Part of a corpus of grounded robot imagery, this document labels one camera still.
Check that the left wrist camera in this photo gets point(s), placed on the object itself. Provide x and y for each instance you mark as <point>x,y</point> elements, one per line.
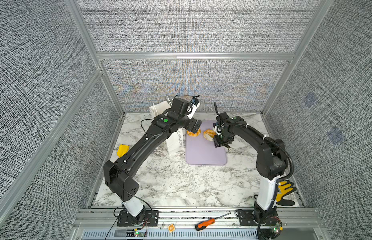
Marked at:
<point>193,106</point>

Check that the yellow toy shovel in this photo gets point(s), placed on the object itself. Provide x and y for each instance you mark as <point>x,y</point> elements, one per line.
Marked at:
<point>122,150</point>

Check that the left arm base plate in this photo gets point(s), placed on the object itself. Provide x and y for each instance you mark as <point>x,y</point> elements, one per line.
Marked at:
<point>138,218</point>

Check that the ring-shaped fake bread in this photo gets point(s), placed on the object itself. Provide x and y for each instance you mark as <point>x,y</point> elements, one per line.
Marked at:
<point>191,134</point>

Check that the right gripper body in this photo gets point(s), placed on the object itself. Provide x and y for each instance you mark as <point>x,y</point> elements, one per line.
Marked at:
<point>222,139</point>

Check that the lilac plastic tray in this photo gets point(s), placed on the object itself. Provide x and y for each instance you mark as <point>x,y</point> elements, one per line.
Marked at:
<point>199,151</point>

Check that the white paper bag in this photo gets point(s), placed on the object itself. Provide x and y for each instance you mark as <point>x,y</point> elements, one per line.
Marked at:
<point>174,144</point>

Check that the aluminium front rail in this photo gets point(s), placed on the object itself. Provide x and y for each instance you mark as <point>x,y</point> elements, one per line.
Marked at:
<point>187,223</point>

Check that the small orange tag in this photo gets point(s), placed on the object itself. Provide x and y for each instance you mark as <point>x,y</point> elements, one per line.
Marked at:
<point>171,228</point>

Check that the yellow black work glove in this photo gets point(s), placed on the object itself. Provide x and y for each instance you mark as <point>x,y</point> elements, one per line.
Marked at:
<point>285,188</point>

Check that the round twisted fake bun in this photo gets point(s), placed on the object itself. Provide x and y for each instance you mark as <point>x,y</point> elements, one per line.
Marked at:
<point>209,135</point>

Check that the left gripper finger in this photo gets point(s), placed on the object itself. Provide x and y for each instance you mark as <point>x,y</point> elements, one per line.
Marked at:
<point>195,129</point>
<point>197,123</point>

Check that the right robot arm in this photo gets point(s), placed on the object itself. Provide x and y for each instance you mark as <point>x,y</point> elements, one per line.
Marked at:
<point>273,162</point>

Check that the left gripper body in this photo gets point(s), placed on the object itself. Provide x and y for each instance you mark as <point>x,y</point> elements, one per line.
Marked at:
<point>189,124</point>

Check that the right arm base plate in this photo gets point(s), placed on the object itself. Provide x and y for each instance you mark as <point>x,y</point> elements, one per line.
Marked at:
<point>252,216</point>

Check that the orange handled screwdriver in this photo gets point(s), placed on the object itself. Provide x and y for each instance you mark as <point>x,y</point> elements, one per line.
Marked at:
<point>204,224</point>

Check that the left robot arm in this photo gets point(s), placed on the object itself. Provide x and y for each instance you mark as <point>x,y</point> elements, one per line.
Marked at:
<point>118,175</point>

